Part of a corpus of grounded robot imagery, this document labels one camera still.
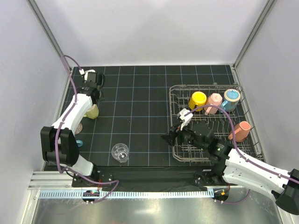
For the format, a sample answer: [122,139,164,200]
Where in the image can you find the cream yellow faceted mug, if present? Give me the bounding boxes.
[84,104,99,119]

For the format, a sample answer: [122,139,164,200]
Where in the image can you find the yellow mug black handle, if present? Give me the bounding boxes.
[188,91,207,110]

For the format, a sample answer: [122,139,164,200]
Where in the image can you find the pink faceted mug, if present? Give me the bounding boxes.
[204,93,222,115]

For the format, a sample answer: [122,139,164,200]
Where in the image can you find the brown floral mug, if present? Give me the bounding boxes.
[228,121,251,142]

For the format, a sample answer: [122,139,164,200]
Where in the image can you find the blue butterfly mug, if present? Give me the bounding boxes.
[220,89,241,112]

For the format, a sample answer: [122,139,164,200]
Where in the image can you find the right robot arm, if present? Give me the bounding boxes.
[161,123,299,215]

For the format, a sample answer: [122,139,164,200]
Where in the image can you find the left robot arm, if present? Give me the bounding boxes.
[40,70,105,181]

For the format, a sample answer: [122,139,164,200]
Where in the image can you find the clear glass tumbler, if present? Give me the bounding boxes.
[111,143,129,163]

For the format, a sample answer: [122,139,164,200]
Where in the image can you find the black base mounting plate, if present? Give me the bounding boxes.
[71,166,245,192]

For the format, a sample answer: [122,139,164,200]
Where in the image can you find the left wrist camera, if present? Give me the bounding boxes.
[79,69,96,82]

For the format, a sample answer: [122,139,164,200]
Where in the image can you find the grey wire dish rack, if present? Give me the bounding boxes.
[168,84,263,163]

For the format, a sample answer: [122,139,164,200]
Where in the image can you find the white mug blue handle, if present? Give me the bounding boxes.
[76,140,83,147]

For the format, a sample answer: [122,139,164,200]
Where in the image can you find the white slotted cable duct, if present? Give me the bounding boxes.
[39,189,214,200]

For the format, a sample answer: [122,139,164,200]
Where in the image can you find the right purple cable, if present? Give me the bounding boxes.
[185,104,299,205]

